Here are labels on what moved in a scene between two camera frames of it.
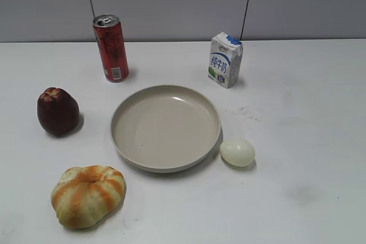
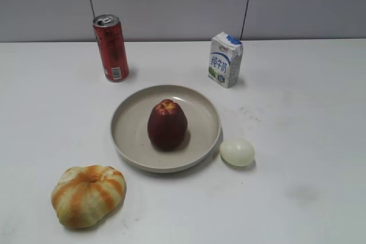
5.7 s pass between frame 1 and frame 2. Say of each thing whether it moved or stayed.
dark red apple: moved
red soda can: stayed
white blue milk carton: stayed
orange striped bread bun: stayed
